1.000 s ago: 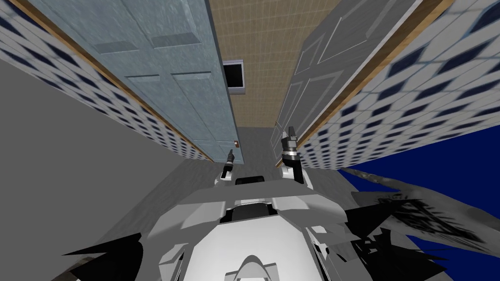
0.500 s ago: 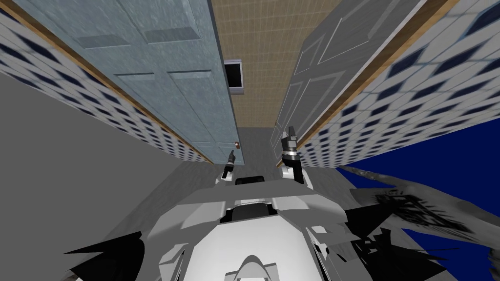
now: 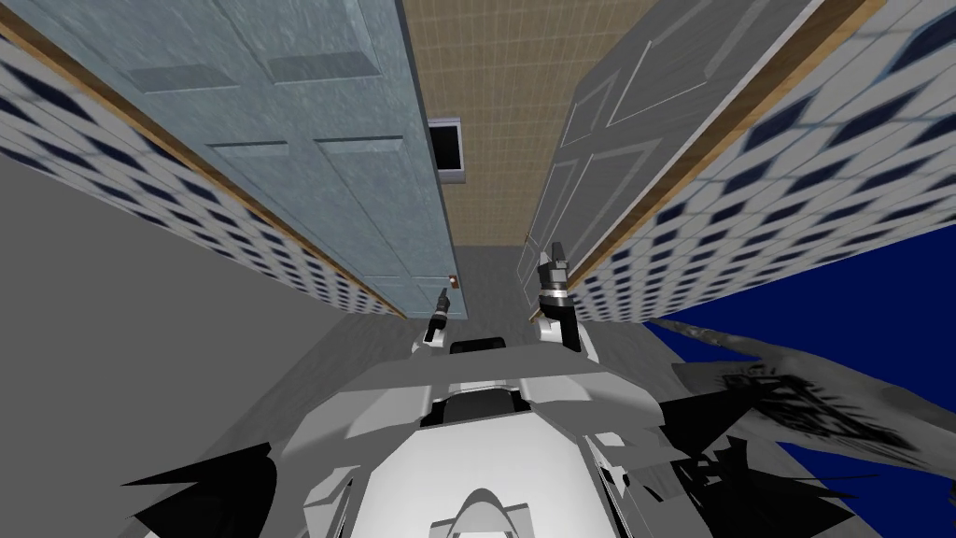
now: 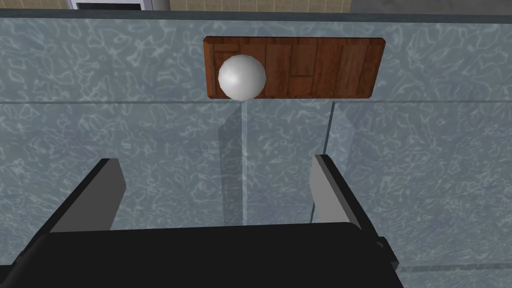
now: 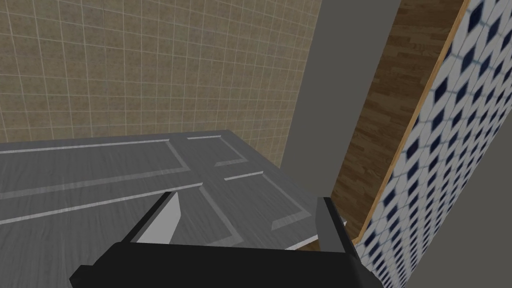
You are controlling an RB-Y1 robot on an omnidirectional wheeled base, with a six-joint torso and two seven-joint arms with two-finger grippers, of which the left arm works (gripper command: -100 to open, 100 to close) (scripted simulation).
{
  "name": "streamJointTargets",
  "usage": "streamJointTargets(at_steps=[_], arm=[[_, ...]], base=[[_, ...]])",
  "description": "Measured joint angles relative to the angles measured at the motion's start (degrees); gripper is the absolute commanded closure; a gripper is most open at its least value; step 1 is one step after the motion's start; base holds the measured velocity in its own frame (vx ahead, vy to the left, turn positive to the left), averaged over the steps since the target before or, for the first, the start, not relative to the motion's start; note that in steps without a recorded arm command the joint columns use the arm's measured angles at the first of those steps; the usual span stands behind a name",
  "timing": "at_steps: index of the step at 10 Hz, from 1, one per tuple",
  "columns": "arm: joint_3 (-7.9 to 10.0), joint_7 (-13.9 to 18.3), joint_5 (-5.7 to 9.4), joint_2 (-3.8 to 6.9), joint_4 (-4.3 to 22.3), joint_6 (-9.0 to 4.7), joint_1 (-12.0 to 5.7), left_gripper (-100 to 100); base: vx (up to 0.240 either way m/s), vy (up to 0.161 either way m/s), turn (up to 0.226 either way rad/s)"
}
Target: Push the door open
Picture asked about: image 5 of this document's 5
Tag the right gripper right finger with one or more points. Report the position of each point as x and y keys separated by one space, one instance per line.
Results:
x=328 y=228

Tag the grey panelled door leaf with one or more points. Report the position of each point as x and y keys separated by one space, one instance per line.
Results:
x=88 y=188

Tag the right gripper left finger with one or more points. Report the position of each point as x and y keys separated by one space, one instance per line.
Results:
x=162 y=224

